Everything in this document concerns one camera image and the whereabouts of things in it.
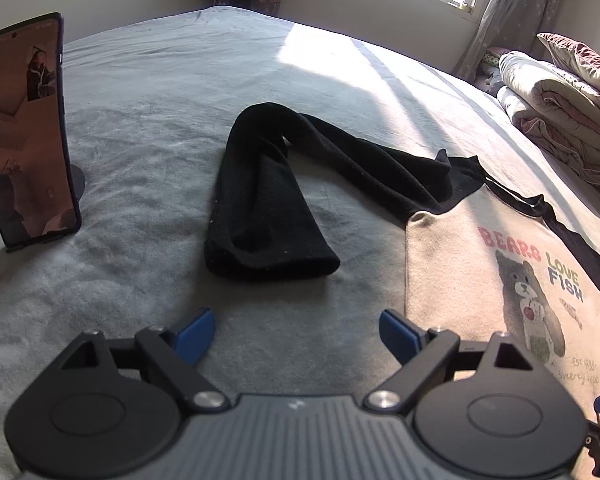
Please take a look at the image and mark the beige bear sweatshirt black sleeves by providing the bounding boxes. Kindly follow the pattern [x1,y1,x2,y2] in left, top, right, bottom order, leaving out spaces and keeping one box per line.
[204,103,600,408]

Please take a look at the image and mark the smartphone on stand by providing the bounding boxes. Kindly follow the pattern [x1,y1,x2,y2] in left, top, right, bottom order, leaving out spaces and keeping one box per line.
[0,12,85,252]

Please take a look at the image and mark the grey bed sheet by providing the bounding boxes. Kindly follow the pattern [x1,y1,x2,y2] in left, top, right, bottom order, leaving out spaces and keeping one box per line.
[0,6,600,479]

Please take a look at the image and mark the folded beige quilt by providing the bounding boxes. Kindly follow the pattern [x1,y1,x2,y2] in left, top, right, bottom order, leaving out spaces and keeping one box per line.
[498,51,600,185]

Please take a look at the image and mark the maroon pillow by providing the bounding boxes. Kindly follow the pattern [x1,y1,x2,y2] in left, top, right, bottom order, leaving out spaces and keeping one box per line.
[536,32,600,91]

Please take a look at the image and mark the grey curtain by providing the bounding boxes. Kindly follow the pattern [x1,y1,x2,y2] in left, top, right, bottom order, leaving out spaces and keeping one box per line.
[453,0,562,82]

